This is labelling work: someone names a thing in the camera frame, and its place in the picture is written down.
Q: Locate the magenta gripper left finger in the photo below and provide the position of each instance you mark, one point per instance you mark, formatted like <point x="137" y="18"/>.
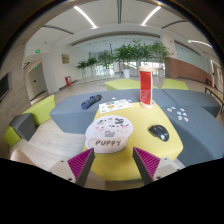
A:
<point x="80" y="166"/>

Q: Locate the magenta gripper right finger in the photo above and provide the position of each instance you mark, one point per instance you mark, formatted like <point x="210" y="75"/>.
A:
<point x="147" y="164"/>

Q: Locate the black computer mouse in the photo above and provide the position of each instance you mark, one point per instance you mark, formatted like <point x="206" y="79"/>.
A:
<point x="160" y="132"/>

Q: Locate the puppy cartoon mouse pad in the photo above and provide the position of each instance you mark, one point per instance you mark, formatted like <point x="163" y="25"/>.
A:
<point x="108" y="134"/>

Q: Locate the yellow-green ottoman seat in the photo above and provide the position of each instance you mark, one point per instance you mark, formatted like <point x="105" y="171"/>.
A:
<point x="121" y="166"/>

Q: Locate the dark folded umbrella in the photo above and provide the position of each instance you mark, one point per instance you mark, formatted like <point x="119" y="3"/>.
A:
<point x="92" y="100"/>

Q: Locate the lime green bench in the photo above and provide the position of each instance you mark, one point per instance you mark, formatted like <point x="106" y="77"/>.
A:
<point x="40" y="113"/>

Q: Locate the white sticker sheet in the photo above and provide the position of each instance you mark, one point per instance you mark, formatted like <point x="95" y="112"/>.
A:
<point x="114" y="105"/>

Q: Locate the small grey stool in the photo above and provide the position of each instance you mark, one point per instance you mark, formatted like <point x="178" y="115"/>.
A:
<point x="24" y="126"/>

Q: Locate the grey sofa right section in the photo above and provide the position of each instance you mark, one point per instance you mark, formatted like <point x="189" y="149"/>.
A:
<point x="194" y="117"/>

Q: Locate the lime green far ottoman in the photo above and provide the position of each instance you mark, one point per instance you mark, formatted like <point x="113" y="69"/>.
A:
<point x="122" y="84"/>

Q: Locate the red fire extinguisher box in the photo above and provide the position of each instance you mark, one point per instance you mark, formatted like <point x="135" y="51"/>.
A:
<point x="68" y="80"/>

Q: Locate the potted green tree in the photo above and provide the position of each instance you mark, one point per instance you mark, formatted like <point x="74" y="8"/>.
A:
<point x="125" y="54"/>

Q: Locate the wall mounted black screen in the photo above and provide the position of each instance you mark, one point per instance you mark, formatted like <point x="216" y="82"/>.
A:
<point x="4" y="85"/>

